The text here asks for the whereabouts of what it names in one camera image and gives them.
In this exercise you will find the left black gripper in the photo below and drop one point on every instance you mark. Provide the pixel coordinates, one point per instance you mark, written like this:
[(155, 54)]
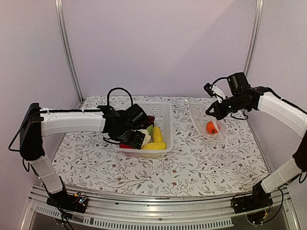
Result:
[(137, 142)]

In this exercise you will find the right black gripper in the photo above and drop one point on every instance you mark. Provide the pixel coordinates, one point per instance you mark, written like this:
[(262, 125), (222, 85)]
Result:
[(219, 114)]

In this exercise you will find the white cauliflower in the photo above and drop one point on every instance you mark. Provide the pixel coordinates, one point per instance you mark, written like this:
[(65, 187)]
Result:
[(147, 137)]

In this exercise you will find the red bell pepper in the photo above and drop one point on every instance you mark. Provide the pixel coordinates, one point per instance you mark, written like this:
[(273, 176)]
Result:
[(125, 146)]

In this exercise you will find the orange mini pumpkin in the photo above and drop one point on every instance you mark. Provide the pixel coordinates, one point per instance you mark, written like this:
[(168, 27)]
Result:
[(211, 128)]

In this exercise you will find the clear zip top bag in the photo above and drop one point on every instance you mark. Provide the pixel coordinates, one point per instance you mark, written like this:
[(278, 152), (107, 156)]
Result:
[(200, 119)]

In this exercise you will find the white plastic mesh basket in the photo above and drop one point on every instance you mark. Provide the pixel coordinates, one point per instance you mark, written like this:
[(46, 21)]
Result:
[(162, 112)]

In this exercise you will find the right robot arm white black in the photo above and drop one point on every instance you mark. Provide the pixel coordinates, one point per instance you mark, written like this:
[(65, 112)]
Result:
[(288, 131)]

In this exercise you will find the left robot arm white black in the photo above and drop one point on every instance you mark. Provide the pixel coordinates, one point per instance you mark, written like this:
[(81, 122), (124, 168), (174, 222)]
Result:
[(121, 127)]

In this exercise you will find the yellow squash left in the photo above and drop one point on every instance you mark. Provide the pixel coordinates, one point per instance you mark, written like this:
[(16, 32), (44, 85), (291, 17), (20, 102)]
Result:
[(154, 146)]

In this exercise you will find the yellow squash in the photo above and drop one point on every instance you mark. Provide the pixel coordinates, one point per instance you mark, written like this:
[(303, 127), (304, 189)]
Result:
[(157, 135), (154, 146)]

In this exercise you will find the dark red grape bunch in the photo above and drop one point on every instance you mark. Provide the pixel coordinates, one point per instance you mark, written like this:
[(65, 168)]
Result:
[(148, 122)]

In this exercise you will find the yellow squash right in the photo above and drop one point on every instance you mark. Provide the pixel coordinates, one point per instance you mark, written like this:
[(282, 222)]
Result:
[(157, 135)]

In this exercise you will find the floral patterned table mat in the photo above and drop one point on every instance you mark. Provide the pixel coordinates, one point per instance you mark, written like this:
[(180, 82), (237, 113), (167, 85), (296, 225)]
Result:
[(196, 166)]

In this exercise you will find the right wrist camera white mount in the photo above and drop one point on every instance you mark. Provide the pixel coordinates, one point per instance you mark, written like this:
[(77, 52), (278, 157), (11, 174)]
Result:
[(214, 91)]

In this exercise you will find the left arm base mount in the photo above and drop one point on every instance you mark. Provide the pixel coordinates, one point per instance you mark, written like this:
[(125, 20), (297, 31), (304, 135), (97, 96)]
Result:
[(62, 200)]

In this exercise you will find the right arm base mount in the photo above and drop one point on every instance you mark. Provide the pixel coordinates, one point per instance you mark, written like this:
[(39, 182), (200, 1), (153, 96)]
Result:
[(251, 204)]

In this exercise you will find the aluminium front rail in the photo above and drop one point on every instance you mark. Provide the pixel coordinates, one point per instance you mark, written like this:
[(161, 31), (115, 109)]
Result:
[(116, 211)]

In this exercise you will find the right aluminium frame post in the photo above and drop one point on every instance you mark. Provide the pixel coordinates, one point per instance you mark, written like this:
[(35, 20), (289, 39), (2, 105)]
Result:
[(254, 36)]

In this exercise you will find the aluminium frame post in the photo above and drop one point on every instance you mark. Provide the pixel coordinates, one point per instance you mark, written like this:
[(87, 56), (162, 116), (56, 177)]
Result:
[(67, 50), (254, 36)]

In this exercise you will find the left aluminium frame post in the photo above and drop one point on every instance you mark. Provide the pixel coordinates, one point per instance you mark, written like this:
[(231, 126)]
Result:
[(67, 50)]

